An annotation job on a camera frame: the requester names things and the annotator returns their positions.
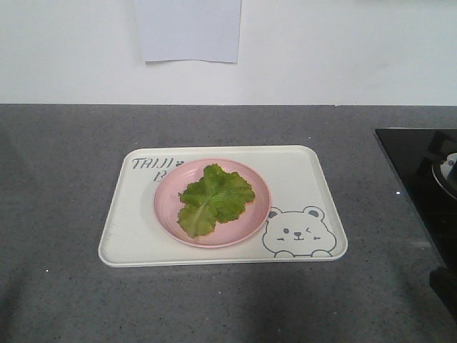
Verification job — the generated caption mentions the black glass cooktop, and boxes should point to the black glass cooktop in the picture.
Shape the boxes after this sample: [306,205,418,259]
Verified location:
[375,128,456,272]

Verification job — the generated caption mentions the white paper sheet on wall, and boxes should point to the white paper sheet on wall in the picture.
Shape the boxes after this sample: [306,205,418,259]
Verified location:
[134,1,241,64]

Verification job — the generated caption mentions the cream bear print tray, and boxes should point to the cream bear print tray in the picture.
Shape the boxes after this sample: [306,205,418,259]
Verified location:
[99,145,348,267]

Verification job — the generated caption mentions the pink round plate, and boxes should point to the pink round plate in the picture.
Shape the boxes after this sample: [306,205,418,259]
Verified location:
[154,158,271,249]

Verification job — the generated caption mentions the silver stove burner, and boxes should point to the silver stove burner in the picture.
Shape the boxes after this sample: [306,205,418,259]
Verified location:
[431,152,456,199]

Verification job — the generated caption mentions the green lettuce leaf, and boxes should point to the green lettuce leaf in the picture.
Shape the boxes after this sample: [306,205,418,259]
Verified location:
[178,164,256,238]

